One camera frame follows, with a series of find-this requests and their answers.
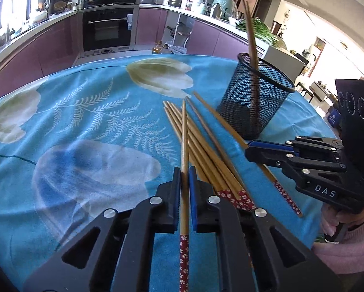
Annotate white cabinet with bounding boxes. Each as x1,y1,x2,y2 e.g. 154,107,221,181
267,44,304,82

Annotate wooden chopstick red floral end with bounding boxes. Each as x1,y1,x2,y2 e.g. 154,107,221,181
180,99,190,292
241,0,261,128
193,91,303,218

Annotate purple kitchen cabinets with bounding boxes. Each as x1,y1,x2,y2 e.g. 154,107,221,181
0,8,269,98

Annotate black mesh utensil holder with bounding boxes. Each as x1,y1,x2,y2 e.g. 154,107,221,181
216,52,296,140

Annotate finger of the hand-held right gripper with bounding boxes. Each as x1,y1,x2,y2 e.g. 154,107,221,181
245,146,346,186
248,136,343,162

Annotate green leafy vegetables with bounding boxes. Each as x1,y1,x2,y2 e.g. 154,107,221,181
235,18,280,45

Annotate person's right hand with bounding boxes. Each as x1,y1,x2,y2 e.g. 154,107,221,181
320,203,341,239

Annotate blue floral tablecloth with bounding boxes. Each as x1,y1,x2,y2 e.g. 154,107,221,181
0,53,338,292

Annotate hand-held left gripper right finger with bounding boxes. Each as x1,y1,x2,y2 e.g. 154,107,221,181
188,166,342,292

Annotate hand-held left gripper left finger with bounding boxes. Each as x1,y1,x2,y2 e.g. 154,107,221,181
23,167,182,292

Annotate bundle of wooden chopsticks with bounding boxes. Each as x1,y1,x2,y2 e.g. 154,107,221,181
163,96,257,212

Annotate black built-in oven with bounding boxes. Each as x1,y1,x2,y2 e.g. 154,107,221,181
82,8,134,52

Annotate person's right forearm pink sleeve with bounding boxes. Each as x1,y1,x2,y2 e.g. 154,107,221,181
314,199,364,276

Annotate blue bin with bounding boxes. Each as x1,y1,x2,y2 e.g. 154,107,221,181
326,109,342,131

